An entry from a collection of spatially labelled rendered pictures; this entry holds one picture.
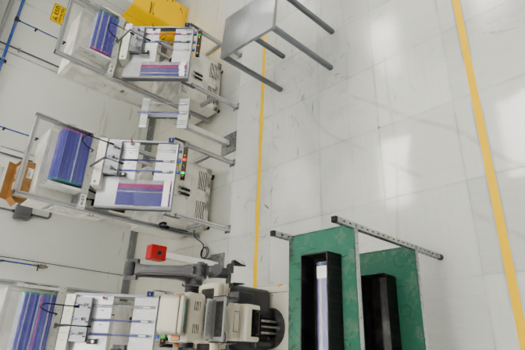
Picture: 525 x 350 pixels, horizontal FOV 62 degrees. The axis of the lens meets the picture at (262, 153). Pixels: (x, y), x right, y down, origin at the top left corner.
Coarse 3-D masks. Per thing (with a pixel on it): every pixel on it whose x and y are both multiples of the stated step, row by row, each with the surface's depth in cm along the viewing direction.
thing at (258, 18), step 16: (256, 0) 392; (272, 0) 373; (288, 0) 387; (240, 16) 405; (256, 16) 383; (272, 16) 365; (224, 32) 417; (240, 32) 395; (256, 32) 375; (224, 48) 407; (240, 48) 392; (272, 48) 458; (304, 48) 384; (240, 64) 419; (320, 64) 403
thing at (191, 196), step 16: (144, 176) 486; (176, 176) 456; (192, 176) 471; (208, 176) 486; (176, 192) 450; (192, 192) 464; (208, 192) 479; (176, 208) 444; (192, 208) 458; (208, 208) 473; (176, 224) 446
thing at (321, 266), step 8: (320, 264) 221; (320, 272) 219; (320, 280) 218; (320, 288) 216; (320, 296) 215; (320, 304) 213; (320, 312) 212; (320, 320) 210; (320, 328) 209; (320, 336) 207; (320, 344) 206
